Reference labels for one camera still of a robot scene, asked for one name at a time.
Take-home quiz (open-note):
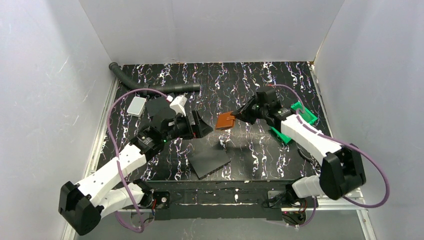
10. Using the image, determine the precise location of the brown leather card holder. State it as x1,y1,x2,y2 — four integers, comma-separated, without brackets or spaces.
215,111,236,131

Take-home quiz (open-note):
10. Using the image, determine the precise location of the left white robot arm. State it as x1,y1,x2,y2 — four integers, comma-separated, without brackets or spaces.
58,109,213,236

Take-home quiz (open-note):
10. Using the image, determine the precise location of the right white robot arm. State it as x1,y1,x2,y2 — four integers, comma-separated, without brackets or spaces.
232,86,366,200

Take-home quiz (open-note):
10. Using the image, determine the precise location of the green plastic card tray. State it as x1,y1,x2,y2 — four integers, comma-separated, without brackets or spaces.
269,101,319,145

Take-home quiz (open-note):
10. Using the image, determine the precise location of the black foam block front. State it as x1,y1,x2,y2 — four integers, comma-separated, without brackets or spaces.
188,144,231,180

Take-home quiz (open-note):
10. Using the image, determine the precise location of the white plastic box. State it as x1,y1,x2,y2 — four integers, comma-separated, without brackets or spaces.
127,96,147,118

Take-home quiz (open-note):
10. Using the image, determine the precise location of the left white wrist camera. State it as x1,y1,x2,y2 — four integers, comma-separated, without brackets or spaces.
166,95,187,116

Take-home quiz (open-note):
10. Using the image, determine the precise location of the black corrugated hose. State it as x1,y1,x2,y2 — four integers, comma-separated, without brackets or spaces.
108,61,202,95

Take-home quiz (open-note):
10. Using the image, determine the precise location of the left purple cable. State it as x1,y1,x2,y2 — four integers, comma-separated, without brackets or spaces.
105,88,175,234

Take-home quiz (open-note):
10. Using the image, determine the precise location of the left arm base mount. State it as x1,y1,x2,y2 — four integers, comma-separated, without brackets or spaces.
130,190,171,229

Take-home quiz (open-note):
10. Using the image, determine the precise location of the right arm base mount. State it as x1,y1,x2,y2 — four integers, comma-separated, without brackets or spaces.
261,190,319,229

